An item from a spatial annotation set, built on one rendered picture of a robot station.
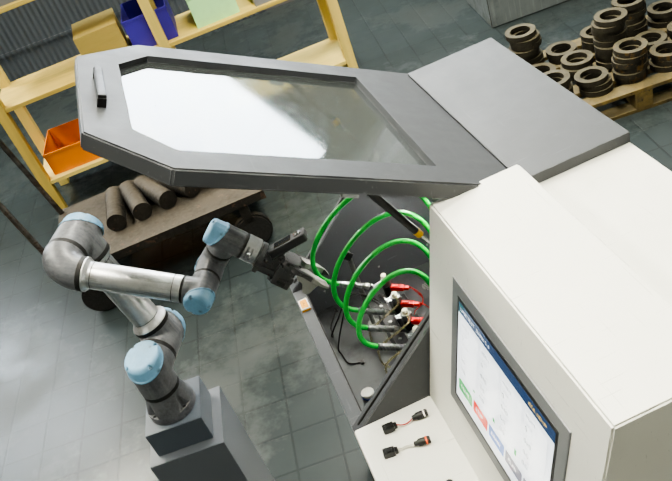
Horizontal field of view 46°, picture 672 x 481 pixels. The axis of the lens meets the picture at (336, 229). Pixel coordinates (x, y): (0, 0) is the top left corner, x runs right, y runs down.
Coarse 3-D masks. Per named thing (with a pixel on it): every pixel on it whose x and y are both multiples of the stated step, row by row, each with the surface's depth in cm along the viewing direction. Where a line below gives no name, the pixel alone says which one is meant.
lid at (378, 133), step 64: (128, 64) 197; (192, 64) 208; (256, 64) 215; (320, 64) 227; (128, 128) 161; (192, 128) 172; (256, 128) 180; (320, 128) 188; (384, 128) 197; (448, 128) 202; (320, 192) 162; (384, 192) 167; (448, 192) 172
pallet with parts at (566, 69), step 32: (640, 0) 466; (512, 32) 480; (608, 32) 447; (640, 32) 475; (544, 64) 468; (576, 64) 457; (608, 64) 459; (640, 64) 435; (608, 96) 439; (640, 96) 438
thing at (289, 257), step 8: (264, 248) 214; (264, 256) 216; (280, 256) 215; (288, 256) 217; (296, 256) 220; (256, 264) 215; (264, 264) 217; (272, 264) 217; (280, 264) 215; (288, 264) 215; (296, 264) 215; (264, 272) 219; (272, 272) 217; (280, 272) 215; (288, 272) 216; (272, 280) 216; (280, 280) 216; (288, 280) 217
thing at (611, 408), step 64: (512, 192) 168; (448, 256) 170; (512, 256) 153; (576, 256) 148; (448, 320) 179; (512, 320) 145; (576, 320) 136; (640, 320) 132; (448, 384) 189; (576, 384) 126; (640, 384) 122; (576, 448) 131; (640, 448) 123
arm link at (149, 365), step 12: (144, 348) 231; (156, 348) 230; (168, 348) 235; (132, 360) 230; (144, 360) 228; (156, 360) 228; (168, 360) 233; (132, 372) 227; (144, 372) 226; (156, 372) 228; (168, 372) 232; (144, 384) 229; (156, 384) 230; (168, 384) 232; (144, 396) 233; (156, 396) 232
